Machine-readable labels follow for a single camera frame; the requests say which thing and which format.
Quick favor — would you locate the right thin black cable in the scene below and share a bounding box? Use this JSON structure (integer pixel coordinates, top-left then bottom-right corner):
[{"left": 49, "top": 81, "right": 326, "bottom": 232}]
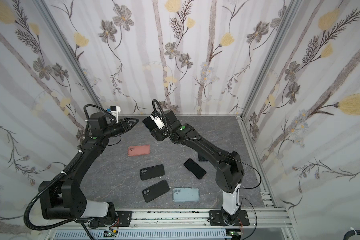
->
[{"left": 227, "top": 155, "right": 262, "bottom": 240}]

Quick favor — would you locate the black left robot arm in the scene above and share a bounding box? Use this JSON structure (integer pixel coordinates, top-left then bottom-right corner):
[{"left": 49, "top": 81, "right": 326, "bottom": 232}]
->
[{"left": 39, "top": 113, "right": 139, "bottom": 224}]

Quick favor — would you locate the black phone centre tilted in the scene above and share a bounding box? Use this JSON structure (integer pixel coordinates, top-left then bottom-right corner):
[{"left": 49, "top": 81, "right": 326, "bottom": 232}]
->
[{"left": 183, "top": 159, "right": 207, "bottom": 180}]

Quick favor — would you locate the small green circuit board left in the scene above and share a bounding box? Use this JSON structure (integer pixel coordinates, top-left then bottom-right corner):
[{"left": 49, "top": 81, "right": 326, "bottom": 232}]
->
[{"left": 103, "top": 231, "right": 118, "bottom": 238}]

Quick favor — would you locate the white slotted cable duct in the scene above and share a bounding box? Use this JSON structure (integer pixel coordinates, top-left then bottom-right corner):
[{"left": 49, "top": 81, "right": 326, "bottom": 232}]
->
[{"left": 53, "top": 229, "right": 232, "bottom": 240}]

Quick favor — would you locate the black cable bottom right corner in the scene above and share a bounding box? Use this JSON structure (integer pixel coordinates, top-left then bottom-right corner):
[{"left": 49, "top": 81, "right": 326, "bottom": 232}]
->
[{"left": 342, "top": 227, "right": 360, "bottom": 240}]

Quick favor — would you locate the black phone case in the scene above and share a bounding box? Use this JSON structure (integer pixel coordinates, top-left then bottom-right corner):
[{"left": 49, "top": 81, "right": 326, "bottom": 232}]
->
[
  {"left": 142, "top": 180, "right": 170, "bottom": 203},
  {"left": 140, "top": 164, "right": 165, "bottom": 181}
]

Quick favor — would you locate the black phone case lower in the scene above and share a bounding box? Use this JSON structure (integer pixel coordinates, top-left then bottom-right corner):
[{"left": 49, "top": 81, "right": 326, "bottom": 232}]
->
[{"left": 142, "top": 180, "right": 170, "bottom": 203}]

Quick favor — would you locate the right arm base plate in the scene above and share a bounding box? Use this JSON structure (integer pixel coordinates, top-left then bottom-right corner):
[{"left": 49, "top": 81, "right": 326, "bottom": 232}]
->
[{"left": 207, "top": 210, "right": 250, "bottom": 227}]

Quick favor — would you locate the small green circuit board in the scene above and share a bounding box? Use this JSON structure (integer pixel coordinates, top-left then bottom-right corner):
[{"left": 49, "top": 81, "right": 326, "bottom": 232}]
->
[
  {"left": 103, "top": 231, "right": 118, "bottom": 238},
  {"left": 226, "top": 230, "right": 243, "bottom": 240}
]

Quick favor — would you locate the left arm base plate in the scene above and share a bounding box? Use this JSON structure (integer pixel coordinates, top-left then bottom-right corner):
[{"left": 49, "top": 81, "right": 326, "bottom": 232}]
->
[{"left": 88, "top": 210, "right": 133, "bottom": 228}]

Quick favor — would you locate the black phone case upper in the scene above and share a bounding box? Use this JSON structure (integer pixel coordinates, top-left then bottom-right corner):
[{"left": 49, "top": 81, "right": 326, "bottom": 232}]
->
[{"left": 140, "top": 164, "right": 165, "bottom": 181}]

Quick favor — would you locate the aluminium frame rail front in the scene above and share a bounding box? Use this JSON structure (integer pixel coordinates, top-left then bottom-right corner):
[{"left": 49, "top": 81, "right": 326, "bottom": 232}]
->
[{"left": 44, "top": 208, "right": 293, "bottom": 230}]

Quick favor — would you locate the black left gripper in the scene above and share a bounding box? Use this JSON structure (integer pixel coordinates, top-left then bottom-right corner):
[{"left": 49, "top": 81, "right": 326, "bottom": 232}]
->
[{"left": 102, "top": 118, "right": 139, "bottom": 139}]

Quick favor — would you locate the left corrugated black cable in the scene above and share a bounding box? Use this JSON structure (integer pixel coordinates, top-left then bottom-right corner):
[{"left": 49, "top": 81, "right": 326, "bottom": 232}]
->
[{"left": 23, "top": 149, "right": 85, "bottom": 231}]

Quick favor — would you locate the small green circuit board right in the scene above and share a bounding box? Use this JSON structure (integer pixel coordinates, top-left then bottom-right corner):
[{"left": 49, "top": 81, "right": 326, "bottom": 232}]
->
[{"left": 226, "top": 230, "right": 243, "bottom": 240}]

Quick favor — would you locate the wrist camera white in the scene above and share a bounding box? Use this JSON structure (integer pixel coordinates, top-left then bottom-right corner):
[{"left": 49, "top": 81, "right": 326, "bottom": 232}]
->
[
  {"left": 109, "top": 106, "right": 121, "bottom": 123},
  {"left": 151, "top": 112, "right": 165, "bottom": 130}
]

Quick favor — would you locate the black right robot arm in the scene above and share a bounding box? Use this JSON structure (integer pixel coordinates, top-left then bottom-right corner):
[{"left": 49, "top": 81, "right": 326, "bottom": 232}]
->
[{"left": 143, "top": 111, "right": 245, "bottom": 225}]

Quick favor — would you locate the pink phone case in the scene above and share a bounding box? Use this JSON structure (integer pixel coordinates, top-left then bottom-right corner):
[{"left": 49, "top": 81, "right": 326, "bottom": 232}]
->
[{"left": 128, "top": 145, "right": 151, "bottom": 157}]

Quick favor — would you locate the black phone picked up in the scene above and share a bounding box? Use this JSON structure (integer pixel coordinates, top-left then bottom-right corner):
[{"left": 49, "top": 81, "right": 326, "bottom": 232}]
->
[{"left": 143, "top": 116, "right": 157, "bottom": 132}]

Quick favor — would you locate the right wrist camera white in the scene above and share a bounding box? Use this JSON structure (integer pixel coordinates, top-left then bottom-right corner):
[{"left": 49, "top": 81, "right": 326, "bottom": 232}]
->
[{"left": 151, "top": 112, "right": 165, "bottom": 130}]

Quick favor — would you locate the light blue phone case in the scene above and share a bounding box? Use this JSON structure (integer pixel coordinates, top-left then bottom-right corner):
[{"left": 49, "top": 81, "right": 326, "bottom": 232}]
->
[{"left": 173, "top": 188, "right": 200, "bottom": 202}]

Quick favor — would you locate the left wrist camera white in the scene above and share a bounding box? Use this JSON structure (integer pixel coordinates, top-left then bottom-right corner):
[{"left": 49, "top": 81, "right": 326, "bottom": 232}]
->
[{"left": 109, "top": 106, "right": 121, "bottom": 123}]

